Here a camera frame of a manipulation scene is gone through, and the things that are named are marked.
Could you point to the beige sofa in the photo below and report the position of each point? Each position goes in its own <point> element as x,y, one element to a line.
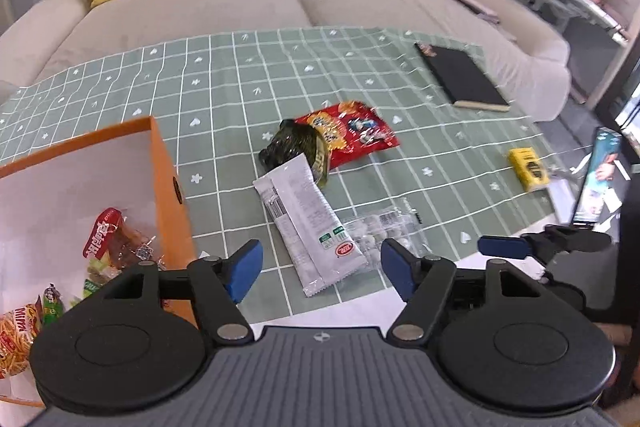
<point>200,17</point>

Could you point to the long white snack packet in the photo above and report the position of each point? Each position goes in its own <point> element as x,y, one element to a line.
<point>305,217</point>

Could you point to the red yellow chips bag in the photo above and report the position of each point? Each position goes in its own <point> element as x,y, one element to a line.
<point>17,337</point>

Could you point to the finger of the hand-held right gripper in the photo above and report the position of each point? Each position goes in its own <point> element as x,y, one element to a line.
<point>580,241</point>
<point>502,247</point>

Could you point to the yellow tissue pack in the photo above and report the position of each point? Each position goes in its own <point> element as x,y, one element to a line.
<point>527,169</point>

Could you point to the person's right hand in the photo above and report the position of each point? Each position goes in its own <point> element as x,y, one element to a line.
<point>617,334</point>

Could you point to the clear packet of white balls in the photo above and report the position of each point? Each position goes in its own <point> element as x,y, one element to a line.
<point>380,227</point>

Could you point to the green checked tablecloth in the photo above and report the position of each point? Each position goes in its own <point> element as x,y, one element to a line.
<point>250,82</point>

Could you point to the black notebook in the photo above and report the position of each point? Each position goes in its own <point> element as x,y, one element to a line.
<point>460,74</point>

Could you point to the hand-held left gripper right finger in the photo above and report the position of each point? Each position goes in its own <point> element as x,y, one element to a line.
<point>397,267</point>

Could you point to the red label snack packet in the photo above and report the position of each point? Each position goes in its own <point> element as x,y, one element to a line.
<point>105,237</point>

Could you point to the dark seaweed packet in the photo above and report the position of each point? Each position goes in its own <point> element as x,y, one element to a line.
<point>290,144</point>

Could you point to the green snack packet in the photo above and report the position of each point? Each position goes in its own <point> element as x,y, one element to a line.
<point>97,277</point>

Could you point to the smartphone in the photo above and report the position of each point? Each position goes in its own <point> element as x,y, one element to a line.
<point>597,177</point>

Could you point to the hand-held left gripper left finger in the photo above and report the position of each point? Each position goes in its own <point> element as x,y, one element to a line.
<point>242,269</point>

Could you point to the large red snack bag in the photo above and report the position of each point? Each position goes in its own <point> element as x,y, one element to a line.
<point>355,132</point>

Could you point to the orange cardboard box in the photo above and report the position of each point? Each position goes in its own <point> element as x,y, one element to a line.
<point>167,187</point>

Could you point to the green candy stick packet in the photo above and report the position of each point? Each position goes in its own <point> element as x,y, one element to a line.
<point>51,304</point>

